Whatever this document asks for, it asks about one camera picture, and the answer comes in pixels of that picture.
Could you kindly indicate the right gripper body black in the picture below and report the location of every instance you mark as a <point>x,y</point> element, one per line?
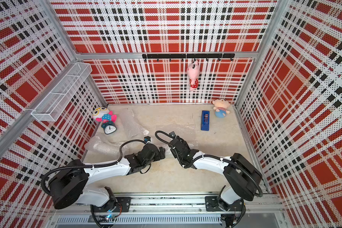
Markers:
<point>179,159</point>

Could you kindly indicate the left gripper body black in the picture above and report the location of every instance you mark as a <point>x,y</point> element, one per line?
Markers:
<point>156,157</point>

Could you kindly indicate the bubble wrap pile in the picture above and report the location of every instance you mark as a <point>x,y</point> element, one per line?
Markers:
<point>186,132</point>

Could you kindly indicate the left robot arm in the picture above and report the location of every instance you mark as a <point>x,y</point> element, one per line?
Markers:
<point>71,184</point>

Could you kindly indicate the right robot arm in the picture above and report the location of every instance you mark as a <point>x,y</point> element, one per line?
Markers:
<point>244,178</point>

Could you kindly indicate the blue tape dispenser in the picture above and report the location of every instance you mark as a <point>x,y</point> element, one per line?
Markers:
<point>205,120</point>

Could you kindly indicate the teal alarm clock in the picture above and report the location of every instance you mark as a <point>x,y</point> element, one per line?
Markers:
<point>109,127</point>

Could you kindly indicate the plush doll blue pants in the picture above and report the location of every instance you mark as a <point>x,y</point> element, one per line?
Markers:
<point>221,108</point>

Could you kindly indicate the white pink owl plush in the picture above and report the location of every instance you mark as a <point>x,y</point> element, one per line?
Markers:
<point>102,114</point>

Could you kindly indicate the pink hanging plush toy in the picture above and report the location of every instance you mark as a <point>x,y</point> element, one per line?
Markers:
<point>193,72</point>

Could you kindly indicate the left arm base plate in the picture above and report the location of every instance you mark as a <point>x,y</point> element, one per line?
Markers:
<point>120,204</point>

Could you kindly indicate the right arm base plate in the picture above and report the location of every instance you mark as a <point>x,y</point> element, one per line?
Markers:
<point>215,204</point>

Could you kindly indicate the black hook rail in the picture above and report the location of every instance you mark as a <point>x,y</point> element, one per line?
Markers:
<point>192,56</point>

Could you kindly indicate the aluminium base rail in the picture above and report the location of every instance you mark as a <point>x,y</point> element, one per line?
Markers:
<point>147,210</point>

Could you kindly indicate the white wire mesh shelf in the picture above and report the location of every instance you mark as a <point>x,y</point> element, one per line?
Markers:
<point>55,101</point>

